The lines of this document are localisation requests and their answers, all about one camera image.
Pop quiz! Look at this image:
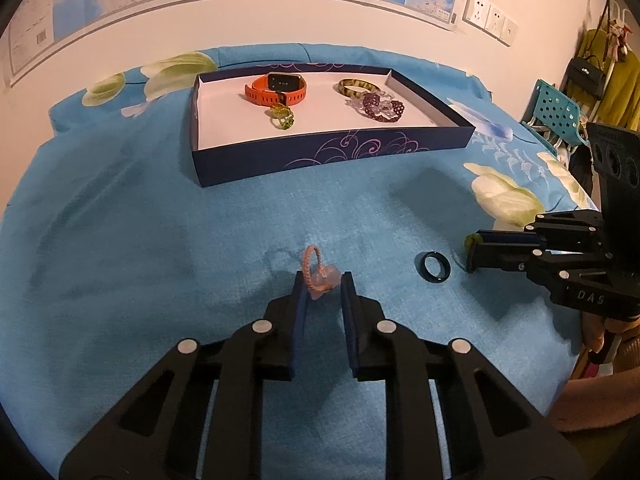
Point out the black ring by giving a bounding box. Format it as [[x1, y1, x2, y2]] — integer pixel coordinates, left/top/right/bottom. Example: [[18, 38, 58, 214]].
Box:
[[416, 251, 452, 284]]

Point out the amber green bangle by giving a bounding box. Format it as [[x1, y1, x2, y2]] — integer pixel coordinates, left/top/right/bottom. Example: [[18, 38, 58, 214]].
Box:
[[336, 78, 377, 99]]

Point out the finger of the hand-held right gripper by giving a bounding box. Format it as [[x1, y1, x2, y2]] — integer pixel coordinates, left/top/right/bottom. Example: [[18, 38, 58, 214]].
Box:
[[472, 211, 607, 252], [467, 249, 609, 307]]

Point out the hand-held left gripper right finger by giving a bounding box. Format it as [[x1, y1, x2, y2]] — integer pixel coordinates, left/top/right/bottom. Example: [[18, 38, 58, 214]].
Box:
[[340, 270, 598, 480]]

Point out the green yellow glass ring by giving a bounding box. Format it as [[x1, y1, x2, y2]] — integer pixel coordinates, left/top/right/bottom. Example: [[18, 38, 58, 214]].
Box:
[[265, 102, 296, 131]]

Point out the teal perforated plastic crate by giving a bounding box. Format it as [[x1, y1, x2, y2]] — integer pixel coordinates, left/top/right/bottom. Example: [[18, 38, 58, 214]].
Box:
[[520, 79, 589, 157]]

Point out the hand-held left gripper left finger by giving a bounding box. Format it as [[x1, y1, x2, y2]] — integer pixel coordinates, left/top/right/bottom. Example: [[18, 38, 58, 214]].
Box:
[[59, 270, 307, 480]]

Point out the person's right hand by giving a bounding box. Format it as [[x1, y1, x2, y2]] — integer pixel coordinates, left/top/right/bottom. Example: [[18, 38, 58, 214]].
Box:
[[580, 312, 640, 367]]

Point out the pink braided ring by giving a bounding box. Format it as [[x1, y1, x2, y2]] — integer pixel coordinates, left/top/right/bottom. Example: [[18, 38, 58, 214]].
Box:
[[301, 245, 344, 302]]

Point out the white wall socket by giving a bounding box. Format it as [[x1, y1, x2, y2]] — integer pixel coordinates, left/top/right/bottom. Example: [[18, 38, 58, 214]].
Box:
[[484, 4, 505, 36], [462, 0, 489, 27]]

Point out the person's right forearm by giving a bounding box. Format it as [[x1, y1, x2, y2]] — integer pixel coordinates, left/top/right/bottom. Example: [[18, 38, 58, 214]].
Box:
[[550, 366, 640, 435]]

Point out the black handbag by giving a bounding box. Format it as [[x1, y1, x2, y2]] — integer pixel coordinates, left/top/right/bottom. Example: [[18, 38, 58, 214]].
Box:
[[565, 55, 610, 101]]

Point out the purple bead bracelet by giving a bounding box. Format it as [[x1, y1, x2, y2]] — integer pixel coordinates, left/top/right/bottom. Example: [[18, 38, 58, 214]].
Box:
[[361, 92, 406, 124]]

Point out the navy box tray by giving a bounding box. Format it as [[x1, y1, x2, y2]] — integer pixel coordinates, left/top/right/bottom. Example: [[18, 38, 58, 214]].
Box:
[[190, 64, 476, 188]]

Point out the clear crystal bracelet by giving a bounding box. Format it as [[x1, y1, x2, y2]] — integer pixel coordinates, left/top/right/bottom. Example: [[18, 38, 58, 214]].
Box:
[[345, 91, 397, 116]]

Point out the blue floral tablecloth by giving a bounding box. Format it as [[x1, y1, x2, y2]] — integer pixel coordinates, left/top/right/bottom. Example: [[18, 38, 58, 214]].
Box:
[[0, 42, 601, 480]]

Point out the yellow garment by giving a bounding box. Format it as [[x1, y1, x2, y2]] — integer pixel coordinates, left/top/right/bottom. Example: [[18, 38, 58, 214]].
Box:
[[575, 29, 640, 132]]

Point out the orange smartwatch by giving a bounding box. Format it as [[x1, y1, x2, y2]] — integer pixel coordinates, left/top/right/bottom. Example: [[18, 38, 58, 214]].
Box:
[[244, 73, 307, 106]]

